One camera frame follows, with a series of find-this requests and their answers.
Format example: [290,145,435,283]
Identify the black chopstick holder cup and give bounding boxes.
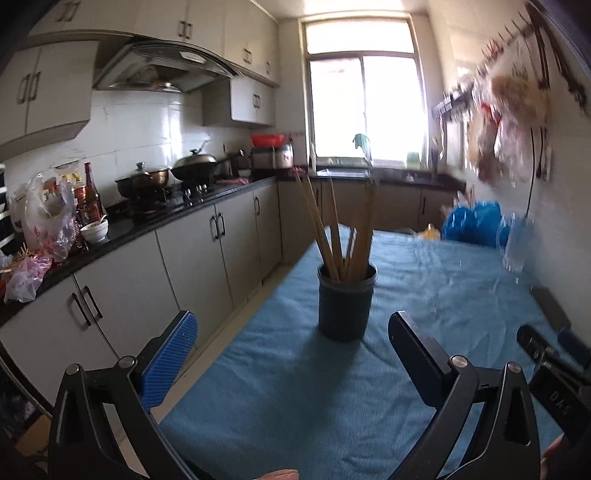
[318,265,378,343]

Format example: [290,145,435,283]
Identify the kitchen window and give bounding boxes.
[304,16,428,169]

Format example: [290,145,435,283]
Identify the upper kitchen cabinets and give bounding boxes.
[1,1,280,160]

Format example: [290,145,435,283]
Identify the right hand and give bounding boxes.
[540,434,570,480]

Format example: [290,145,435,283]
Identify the left hand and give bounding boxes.
[254,469,300,480]

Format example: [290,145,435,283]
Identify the black phone brown case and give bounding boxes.
[530,286,571,332]

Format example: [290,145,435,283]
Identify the clear glass mug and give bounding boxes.
[496,213,534,274]

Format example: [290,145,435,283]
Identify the blue towel table cloth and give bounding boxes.
[160,232,556,479]

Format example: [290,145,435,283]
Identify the blue plastic bag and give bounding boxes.
[441,202,511,249]

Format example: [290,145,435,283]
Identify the white ceramic bowl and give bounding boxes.
[80,218,109,244]

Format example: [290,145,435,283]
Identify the pink plastic bag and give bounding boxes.
[2,254,53,303]

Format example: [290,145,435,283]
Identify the dark sauce bottle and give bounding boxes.
[84,162,103,223]

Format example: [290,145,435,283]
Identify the small dark pot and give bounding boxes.
[115,162,169,203]

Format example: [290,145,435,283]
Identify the white red plastic bag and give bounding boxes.
[23,173,77,262]

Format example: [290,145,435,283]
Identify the black wok pan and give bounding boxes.
[171,140,228,187]

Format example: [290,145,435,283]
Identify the hanging plastic bags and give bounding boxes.
[468,74,548,185]

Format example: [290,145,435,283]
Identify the range hood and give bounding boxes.
[93,40,238,94]

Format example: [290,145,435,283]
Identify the black power cable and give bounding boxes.
[525,126,542,218]

